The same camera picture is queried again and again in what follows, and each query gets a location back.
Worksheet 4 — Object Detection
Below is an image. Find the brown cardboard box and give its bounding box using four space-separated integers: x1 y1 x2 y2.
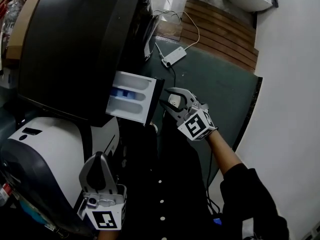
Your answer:
4 0 44 61

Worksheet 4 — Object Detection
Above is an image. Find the white plug adapter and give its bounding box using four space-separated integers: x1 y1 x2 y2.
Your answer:
167 93 183 109

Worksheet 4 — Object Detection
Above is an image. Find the white and grey appliance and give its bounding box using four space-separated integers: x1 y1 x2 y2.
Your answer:
0 116 121 237

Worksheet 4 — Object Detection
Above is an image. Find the thin black cable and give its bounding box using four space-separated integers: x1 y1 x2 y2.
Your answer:
169 65 177 90

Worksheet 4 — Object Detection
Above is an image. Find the dark green floor mat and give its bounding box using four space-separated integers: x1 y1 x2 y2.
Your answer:
146 34 264 188

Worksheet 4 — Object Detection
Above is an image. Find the white cable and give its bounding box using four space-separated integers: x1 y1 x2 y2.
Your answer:
151 0 201 58

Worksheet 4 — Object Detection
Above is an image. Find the white detergent drawer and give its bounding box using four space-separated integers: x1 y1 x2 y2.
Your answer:
105 70 166 127

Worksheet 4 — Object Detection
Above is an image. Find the white power strip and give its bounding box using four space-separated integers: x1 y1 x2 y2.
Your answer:
160 46 188 68

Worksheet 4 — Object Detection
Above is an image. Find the brown wooden slatted board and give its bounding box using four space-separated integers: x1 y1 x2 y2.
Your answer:
179 0 260 73

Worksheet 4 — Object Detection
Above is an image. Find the person's left forearm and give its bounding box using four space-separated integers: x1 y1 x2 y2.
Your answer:
96 229 121 240

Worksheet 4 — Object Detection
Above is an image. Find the black washing machine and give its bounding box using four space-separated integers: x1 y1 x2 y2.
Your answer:
16 0 161 128

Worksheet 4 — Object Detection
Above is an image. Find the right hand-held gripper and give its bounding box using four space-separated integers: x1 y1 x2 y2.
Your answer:
158 86 216 142

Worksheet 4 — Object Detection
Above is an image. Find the person's right forearm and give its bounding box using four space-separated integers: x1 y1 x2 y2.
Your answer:
205 128 290 240

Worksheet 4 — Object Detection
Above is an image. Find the person's black buttoned garment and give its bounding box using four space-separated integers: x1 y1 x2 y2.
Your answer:
116 110 226 240

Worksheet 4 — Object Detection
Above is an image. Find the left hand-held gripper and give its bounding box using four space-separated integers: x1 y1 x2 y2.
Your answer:
76 151 128 232

